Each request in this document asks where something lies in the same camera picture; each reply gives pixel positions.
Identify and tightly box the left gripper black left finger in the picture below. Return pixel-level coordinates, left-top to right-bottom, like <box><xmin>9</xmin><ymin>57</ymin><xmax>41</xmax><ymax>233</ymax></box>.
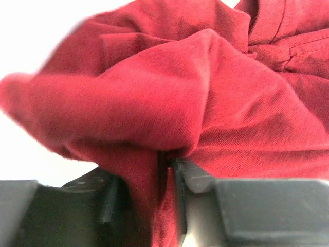
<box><xmin>1</xmin><ymin>168</ymin><xmax>150</xmax><ymax>247</ymax></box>

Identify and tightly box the dark red t shirt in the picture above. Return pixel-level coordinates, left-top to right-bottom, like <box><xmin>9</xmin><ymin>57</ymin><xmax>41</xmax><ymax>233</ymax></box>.
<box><xmin>1</xmin><ymin>1</ymin><xmax>328</xmax><ymax>246</ymax></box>

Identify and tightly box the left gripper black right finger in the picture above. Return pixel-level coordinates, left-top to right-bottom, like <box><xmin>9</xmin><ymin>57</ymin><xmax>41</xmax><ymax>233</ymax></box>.
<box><xmin>171</xmin><ymin>159</ymin><xmax>328</xmax><ymax>246</ymax></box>

